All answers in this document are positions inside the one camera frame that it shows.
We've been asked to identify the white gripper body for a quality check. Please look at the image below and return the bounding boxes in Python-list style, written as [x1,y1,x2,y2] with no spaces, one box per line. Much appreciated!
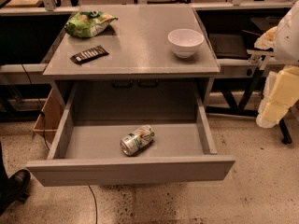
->
[255,71,299,129]

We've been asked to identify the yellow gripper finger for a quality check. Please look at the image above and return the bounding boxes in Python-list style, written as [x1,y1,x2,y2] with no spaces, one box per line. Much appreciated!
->
[261,66,299,124]

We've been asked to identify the green silver 7up can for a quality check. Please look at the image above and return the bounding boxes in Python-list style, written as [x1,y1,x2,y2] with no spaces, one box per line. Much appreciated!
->
[120,125,155,156]

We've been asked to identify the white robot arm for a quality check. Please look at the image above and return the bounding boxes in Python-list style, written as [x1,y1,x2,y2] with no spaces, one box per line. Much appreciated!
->
[254,1,299,128]

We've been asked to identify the grey counter cabinet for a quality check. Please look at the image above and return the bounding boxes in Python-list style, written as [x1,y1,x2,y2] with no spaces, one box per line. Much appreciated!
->
[44,5,220,117]

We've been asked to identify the grey open top drawer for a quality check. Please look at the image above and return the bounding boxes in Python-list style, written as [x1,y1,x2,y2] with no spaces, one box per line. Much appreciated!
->
[25,81,236,188]

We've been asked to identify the white ceramic bowl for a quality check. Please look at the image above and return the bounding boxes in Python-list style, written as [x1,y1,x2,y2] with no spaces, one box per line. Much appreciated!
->
[167,29,205,58]

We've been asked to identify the dark snack bar wrapper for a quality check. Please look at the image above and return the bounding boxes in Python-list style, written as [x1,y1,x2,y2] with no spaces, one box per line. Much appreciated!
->
[70,45,108,64]

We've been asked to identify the green chip bag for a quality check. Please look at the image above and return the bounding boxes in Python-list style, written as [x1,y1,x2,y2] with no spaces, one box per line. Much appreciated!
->
[64,10,118,38]

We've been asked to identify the brown cardboard box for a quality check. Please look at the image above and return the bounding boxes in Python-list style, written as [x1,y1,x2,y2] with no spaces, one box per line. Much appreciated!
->
[33,91,63,144]

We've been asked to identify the black shoe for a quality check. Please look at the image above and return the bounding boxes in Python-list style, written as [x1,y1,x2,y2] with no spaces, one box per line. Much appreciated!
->
[0,169,31,215]

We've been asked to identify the black floor cable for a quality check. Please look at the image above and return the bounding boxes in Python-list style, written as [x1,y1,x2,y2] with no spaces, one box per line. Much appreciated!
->
[88,185,99,224]

